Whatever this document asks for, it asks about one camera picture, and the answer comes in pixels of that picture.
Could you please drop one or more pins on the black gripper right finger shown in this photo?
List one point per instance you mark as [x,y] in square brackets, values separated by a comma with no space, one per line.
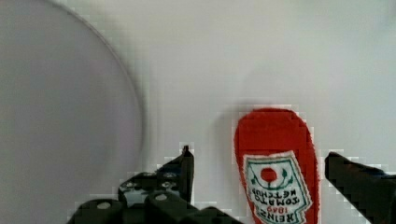
[370,190]

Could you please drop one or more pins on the red plush ketchup bottle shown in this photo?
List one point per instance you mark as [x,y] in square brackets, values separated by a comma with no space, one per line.
[278,167]

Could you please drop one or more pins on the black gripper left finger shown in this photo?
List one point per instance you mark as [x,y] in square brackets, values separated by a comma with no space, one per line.
[175,176]

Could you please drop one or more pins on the grey round plate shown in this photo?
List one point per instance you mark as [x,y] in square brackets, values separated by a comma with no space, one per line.
[71,124]

